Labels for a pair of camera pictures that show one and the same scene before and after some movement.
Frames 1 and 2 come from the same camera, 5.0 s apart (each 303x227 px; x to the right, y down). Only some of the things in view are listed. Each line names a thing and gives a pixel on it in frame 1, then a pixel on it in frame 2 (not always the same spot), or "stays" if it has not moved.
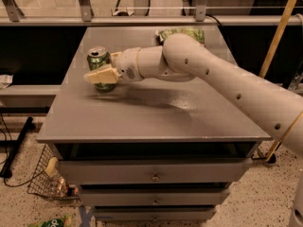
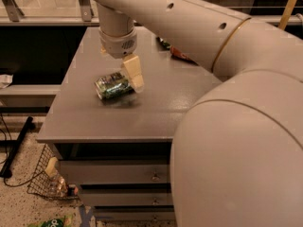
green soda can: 98,58 to 114,86
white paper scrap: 6,79 stays
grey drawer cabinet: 159,149 stays
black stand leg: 6,172 stays
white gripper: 127,63 to 118,45
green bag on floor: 54,222 stays
